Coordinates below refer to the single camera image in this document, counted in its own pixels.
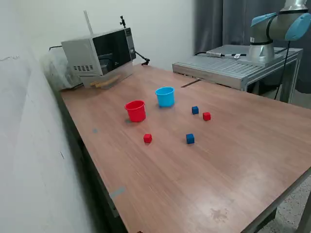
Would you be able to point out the white thin rod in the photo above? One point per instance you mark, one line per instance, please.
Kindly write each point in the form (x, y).
(88, 23)

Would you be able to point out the silver blue-jointed robot arm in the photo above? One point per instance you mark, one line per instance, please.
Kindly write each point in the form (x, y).
(277, 26)

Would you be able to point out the blue cube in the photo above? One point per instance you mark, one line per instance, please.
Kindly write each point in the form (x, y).
(190, 139)
(195, 110)

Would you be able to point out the red plastic bin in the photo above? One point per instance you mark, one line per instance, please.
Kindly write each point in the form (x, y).
(135, 114)

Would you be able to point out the red cube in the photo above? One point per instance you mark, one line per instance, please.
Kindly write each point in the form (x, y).
(206, 116)
(147, 138)

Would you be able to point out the long grey-blue tape strip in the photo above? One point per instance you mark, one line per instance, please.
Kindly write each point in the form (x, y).
(117, 192)

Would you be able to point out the silver microwave oven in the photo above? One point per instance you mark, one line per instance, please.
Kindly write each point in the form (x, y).
(82, 55)

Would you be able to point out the wooden stick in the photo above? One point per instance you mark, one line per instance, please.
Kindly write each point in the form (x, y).
(93, 84)
(99, 85)

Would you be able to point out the blue plastic bin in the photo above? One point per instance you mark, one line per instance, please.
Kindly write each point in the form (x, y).
(165, 99)

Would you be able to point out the black camera mount knob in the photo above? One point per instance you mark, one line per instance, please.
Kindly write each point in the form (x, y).
(123, 22)

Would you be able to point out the aluminium robot base table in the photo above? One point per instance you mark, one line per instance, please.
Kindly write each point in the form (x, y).
(218, 65)

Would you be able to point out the clear plastic bag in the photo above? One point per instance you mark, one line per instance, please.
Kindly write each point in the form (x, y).
(56, 72)

